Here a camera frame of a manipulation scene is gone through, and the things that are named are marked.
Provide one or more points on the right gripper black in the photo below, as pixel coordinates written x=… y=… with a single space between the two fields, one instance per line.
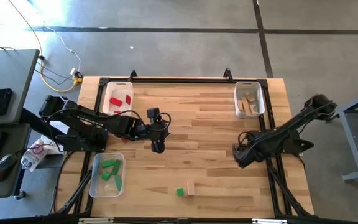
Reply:
x=249 y=152

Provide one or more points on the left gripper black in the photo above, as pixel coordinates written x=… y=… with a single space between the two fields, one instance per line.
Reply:
x=158 y=132

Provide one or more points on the natural wooden rectangular block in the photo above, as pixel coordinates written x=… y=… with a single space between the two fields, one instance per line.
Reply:
x=240 y=105
x=190 y=188

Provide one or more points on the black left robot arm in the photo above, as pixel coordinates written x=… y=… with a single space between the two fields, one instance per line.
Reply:
x=89 y=116

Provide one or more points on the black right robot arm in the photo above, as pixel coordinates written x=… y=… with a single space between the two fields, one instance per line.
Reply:
x=306 y=112

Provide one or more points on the natural wooden curved block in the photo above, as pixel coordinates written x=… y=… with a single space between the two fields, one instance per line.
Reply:
x=253 y=108

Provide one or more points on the small green cube block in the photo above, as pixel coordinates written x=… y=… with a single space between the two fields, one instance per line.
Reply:
x=105 y=176
x=180 y=191

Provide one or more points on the long green block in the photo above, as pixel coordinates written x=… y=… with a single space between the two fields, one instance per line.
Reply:
x=118 y=182

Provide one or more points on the white plastic bin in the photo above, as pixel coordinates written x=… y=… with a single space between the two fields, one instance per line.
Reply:
x=238 y=93
x=118 y=85

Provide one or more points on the clear plastic bin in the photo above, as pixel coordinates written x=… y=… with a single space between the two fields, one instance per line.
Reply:
x=99 y=186

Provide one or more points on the white printed bag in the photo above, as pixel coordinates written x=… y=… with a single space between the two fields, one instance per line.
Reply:
x=59 y=127

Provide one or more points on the printed snack bag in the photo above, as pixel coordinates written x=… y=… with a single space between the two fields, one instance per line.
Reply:
x=34 y=154

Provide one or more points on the black computer mouse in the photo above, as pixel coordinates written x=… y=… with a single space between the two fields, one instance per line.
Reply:
x=4 y=166

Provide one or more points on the black smartphone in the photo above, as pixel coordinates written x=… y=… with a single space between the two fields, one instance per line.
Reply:
x=0 y=102

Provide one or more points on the grey desk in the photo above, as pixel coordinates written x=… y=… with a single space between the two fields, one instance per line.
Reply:
x=8 y=71

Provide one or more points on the black aluminium table frame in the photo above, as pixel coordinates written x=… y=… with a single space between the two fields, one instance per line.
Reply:
x=182 y=80

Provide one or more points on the white metal bracket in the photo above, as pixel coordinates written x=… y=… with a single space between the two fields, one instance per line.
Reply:
x=95 y=220
x=269 y=221

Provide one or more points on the black frame bracket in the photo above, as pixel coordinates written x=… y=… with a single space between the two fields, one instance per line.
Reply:
x=227 y=73
x=132 y=74

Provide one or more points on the grey metal table frame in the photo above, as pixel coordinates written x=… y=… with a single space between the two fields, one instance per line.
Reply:
x=350 y=140

